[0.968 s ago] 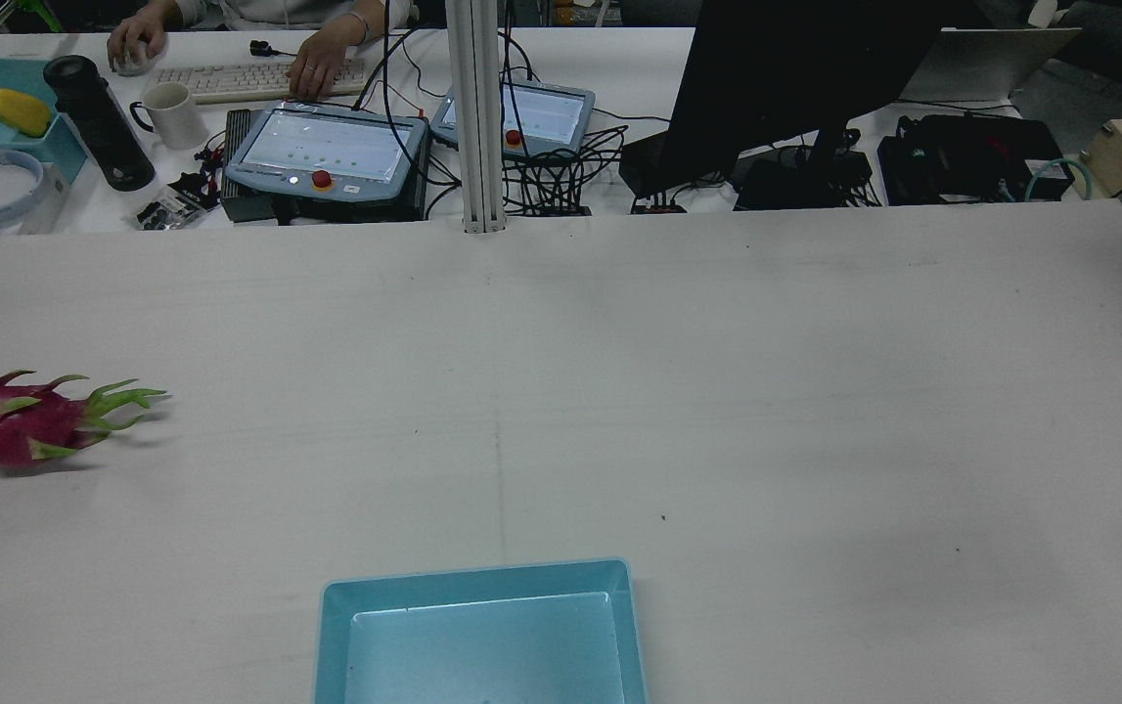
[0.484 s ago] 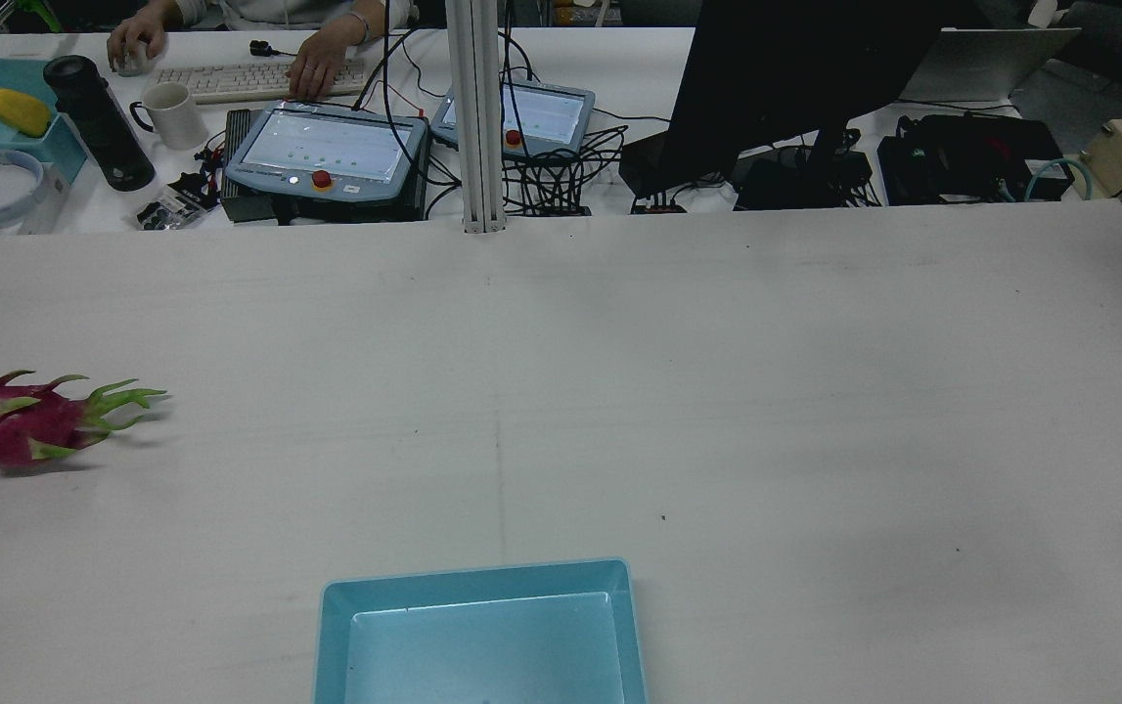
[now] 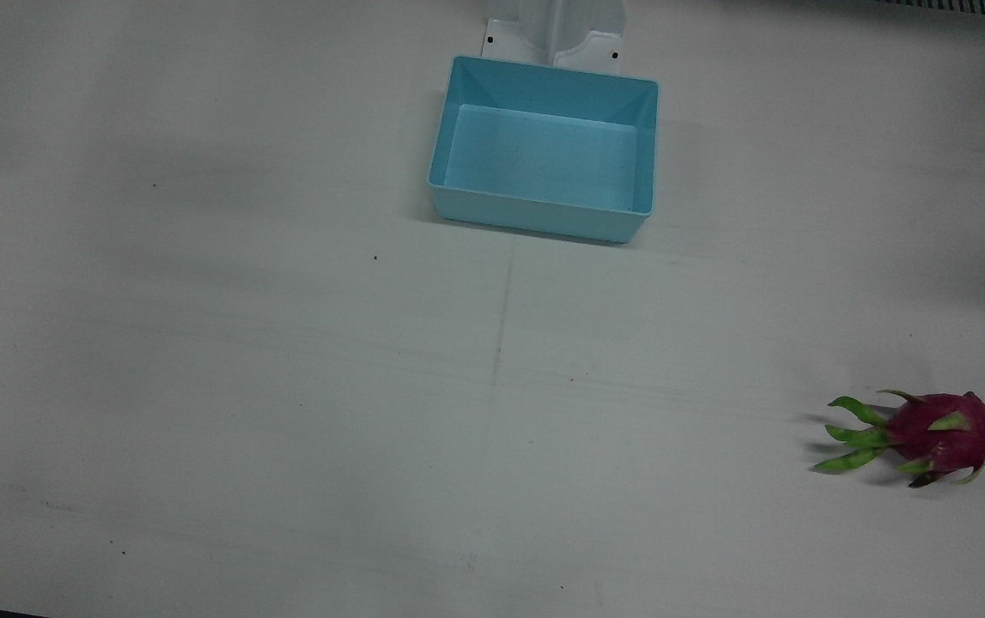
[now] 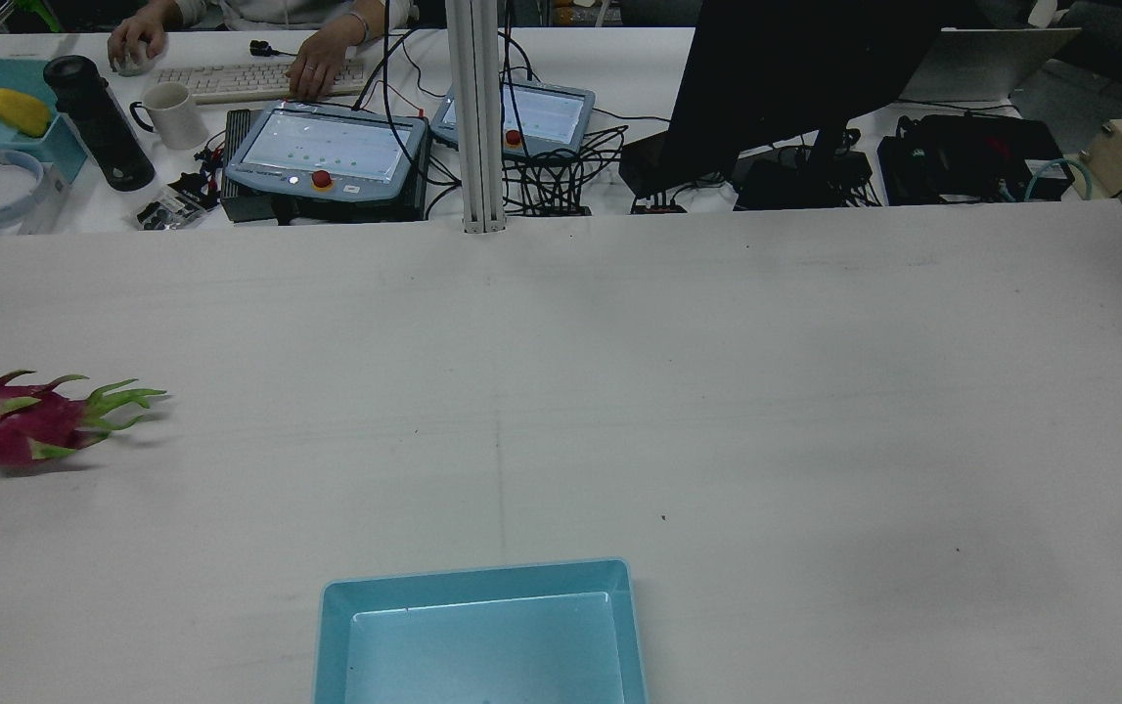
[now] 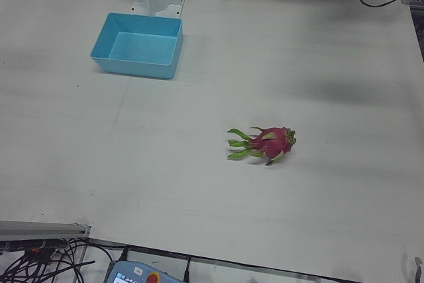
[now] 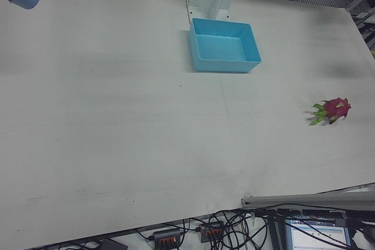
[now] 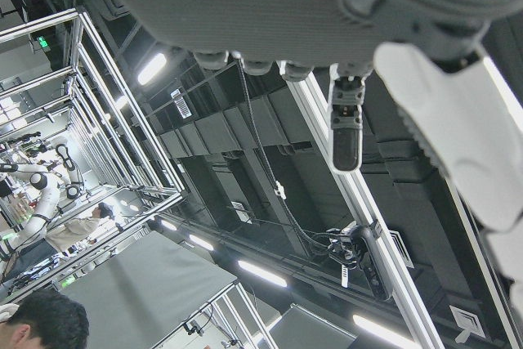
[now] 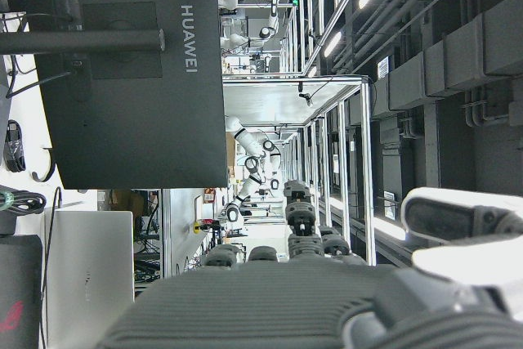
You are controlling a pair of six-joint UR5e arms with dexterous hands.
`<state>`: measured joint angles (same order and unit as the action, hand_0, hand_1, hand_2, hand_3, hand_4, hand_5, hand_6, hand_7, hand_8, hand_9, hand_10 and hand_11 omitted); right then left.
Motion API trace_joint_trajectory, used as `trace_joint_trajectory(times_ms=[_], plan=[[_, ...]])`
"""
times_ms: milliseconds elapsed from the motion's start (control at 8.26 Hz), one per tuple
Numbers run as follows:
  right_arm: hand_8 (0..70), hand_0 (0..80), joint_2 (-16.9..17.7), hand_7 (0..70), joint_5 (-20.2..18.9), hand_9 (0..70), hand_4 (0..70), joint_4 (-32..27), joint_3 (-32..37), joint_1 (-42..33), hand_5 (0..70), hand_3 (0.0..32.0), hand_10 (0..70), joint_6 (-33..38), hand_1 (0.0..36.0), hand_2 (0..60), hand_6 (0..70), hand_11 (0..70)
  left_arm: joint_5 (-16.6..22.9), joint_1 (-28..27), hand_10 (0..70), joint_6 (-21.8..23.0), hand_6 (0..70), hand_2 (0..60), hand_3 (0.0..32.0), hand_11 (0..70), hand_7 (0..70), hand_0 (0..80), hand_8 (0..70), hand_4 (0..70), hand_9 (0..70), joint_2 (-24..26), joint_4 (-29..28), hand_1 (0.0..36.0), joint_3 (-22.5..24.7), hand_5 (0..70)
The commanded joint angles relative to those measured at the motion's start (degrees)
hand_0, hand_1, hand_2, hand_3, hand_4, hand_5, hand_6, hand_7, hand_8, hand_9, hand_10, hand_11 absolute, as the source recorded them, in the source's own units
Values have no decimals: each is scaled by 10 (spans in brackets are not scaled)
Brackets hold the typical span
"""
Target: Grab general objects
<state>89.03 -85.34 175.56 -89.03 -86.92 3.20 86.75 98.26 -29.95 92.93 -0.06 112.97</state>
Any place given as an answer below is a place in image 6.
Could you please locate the pink dragon fruit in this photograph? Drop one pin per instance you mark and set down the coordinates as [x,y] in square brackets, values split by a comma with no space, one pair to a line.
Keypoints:
[337,109]

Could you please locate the light blue plastic bin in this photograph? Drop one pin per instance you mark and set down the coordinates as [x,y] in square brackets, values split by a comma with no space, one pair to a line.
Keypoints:
[222,48]

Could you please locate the grey usb hub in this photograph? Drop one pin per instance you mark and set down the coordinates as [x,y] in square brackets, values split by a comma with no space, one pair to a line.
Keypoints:
[167,236]
[211,231]

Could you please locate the large grey teach pendant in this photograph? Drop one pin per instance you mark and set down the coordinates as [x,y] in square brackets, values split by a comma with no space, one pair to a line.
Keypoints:
[319,235]

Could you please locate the aluminium profile post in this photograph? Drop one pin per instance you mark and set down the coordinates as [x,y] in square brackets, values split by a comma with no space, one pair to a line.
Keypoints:
[307,198]

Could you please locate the aluminium frame rail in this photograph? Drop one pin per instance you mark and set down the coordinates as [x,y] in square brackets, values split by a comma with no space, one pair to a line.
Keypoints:
[363,1]

